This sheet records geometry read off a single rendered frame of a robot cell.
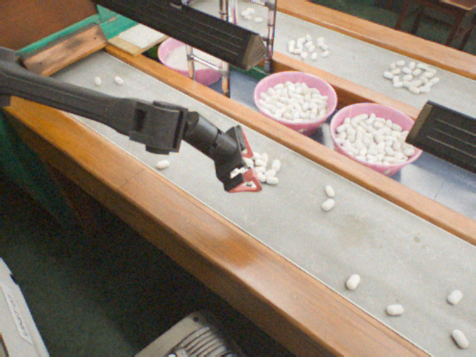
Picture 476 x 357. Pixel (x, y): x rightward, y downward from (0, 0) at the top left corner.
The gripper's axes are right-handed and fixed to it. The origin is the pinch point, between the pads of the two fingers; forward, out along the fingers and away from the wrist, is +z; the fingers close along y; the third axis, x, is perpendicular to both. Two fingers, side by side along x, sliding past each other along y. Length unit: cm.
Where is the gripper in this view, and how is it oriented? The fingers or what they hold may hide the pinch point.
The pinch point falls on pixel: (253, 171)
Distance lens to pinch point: 77.8
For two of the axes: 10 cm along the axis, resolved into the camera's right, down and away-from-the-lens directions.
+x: 7.6, -5.0, -4.1
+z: 6.3, 4.2, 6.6
